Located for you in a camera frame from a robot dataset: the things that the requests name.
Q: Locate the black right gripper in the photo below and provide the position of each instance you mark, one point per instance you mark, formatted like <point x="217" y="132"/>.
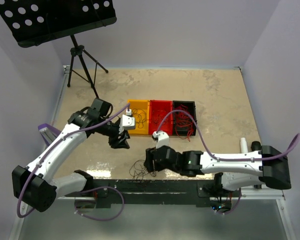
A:
<point x="148" y="162"/>

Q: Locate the red plastic bin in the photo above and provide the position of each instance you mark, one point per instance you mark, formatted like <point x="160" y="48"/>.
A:
<point x="158" y="109"/>

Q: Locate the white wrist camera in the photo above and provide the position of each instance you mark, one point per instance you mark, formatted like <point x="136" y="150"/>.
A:
<point x="161" y="138"/>
<point x="127" y="121"/>

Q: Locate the purple plastic holder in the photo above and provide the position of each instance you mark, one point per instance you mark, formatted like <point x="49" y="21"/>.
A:
<point x="48" y="133"/>

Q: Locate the black perforated music stand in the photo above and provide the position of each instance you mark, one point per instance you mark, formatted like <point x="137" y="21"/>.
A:
<point x="34" y="22"/>

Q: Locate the yellow plastic bin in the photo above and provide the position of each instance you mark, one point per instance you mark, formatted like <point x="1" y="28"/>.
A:
<point x="140" y="109"/>

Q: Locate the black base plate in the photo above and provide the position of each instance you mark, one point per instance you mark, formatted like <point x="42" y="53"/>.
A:
<point x="196" y="192"/>

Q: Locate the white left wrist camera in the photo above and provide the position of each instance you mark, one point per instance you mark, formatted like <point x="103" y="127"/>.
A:
<point x="127" y="121"/>

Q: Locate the white microphone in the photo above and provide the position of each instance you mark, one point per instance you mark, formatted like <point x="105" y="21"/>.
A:
<point x="243" y="145"/>

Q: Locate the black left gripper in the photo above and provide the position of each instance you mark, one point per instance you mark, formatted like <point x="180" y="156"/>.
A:
<point x="122" y="143"/>

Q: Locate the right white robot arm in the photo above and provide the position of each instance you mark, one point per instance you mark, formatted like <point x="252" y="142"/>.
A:
<point x="266" y="166"/>

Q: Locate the black plastic bin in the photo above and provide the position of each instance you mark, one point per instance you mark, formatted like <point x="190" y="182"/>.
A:
<point x="183" y="126"/>

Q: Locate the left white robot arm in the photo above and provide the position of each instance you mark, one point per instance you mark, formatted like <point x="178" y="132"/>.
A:
<point x="36" y="185"/>

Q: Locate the black microphone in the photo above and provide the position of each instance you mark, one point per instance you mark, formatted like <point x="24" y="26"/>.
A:
<point x="256" y="146"/>

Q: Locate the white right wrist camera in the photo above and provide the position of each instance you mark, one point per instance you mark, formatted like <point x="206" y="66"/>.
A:
<point x="161" y="138"/>

